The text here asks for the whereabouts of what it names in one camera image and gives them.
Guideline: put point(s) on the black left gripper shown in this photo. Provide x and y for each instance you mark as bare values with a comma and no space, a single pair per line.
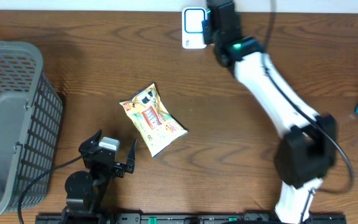
119,169

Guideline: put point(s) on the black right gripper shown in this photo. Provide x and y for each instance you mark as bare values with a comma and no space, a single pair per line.
207,25

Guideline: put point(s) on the yellow snack bag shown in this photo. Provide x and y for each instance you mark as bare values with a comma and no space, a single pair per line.
156,125

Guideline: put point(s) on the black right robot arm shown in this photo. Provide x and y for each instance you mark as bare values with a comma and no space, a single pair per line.
306,151

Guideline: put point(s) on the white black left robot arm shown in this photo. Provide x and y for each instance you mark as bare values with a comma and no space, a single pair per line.
85,189

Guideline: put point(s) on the white barcode scanner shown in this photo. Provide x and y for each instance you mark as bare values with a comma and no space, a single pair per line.
191,27

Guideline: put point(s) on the grey plastic shopping basket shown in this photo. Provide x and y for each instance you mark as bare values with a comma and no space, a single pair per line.
30,119

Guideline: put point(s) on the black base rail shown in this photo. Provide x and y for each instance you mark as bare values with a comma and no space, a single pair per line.
136,218

